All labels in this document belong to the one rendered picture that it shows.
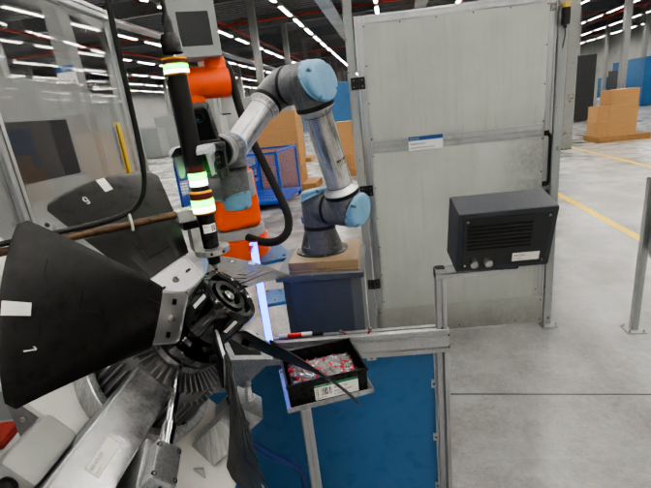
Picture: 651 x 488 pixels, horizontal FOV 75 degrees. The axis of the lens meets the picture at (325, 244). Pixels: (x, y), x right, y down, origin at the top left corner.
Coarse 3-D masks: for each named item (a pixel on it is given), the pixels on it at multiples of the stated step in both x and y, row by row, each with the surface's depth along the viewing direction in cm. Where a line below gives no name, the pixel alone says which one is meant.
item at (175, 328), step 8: (168, 296) 71; (176, 296) 72; (184, 296) 74; (168, 304) 71; (176, 304) 72; (184, 304) 74; (160, 312) 70; (168, 312) 71; (176, 312) 73; (184, 312) 74; (160, 320) 70; (176, 320) 73; (160, 328) 70; (168, 328) 71; (176, 328) 73; (160, 336) 70; (176, 336) 73; (152, 344) 69; (160, 344) 70; (168, 344) 72
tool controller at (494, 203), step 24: (504, 192) 119; (528, 192) 117; (456, 216) 114; (480, 216) 111; (504, 216) 111; (528, 216) 111; (552, 216) 111; (456, 240) 116; (480, 240) 115; (504, 240) 115; (528, 240) 115; (456, 264) 120; (480, 264) 119; (504, 264) 120; (528, 264) 120
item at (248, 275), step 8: (208, 264) 107; (224, 264) 107; (232, 264) 108; (240, 264) 108; (248, 264) 110; (256, 264) 112; (224, 272) 102; (232, 272) 102; (240, 272) 101; (248, 272) 102; (256, 272) 103; (264, 272) 105; (272, 272) 108; (280, 272) 111; (240, 280) 95; (248, 280) 95; (256, 280) 97; (264, 280) 98
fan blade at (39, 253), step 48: (48, 240) 55; (0, 288) 49; (48, 288) 54; (96, 288) 59; (144, 288) 66; (0, 336) 48; (48, 336) 53; (96, 336) 59; (144, 336) 66; (48, 384) 53
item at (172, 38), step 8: (168, 16) 73; (168, 24) 73; (168, 32) 73; (160, 40) 73; (168, 40) 73; (176, 40) 73; (168, 48) 73; (176, 48) 73; (200, 216) 82; (208, 216) 82; (200, 224) 83; (208, 224) 83; (208, 232) 83; (216, 232) 84; (208, 240) 84; (216, 240) 85; (208, 248) 84
